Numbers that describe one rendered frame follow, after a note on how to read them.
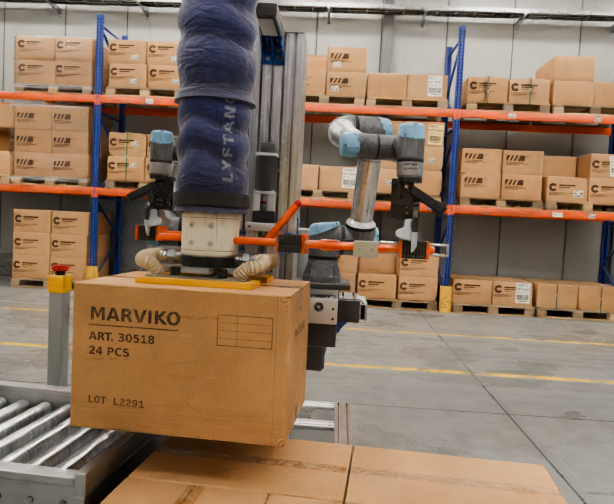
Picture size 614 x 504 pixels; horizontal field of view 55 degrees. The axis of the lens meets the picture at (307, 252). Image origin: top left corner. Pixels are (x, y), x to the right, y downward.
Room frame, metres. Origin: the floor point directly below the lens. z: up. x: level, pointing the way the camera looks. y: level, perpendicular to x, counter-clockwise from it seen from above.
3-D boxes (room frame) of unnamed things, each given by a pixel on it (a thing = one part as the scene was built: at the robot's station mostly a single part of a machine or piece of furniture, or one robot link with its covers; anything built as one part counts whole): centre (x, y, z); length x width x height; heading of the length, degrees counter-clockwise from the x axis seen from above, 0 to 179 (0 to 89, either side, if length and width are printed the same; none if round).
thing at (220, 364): (1.74, 0.31, 0.87); 0.60 x 0.40 x 0.40; 82
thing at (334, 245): (1.84, 0.08, 1.20); 0.93 x 0.30 x 0.04; 81
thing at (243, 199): (1.75, 0.29, 1.32); 0.23 x 0.23 x 0.04
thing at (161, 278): (1.66, 0.30, 1.10); 0.34 x 0.10 x 0.05; 81
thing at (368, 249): (1.68, -0.17, 1.20); 0.07 x 0.07 x 0.04; 81
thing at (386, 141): (1.77, -0.25, 1.50); 0.11 x 0.11 x 0.08; 8
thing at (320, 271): (2.28, -0.06, 1.09); 0.15 x 0.15 x 0.10
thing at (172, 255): (1.75, 0.29, 1.14); 0.34 x 0.25 x 0.06; 81
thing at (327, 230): (2.28, -0.07, 1.20); 0.13 x 0.12 x 0.14; 98
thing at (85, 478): (1.78, 0.49, 0.58); 0.70 x 0.03 x 0.06; 172
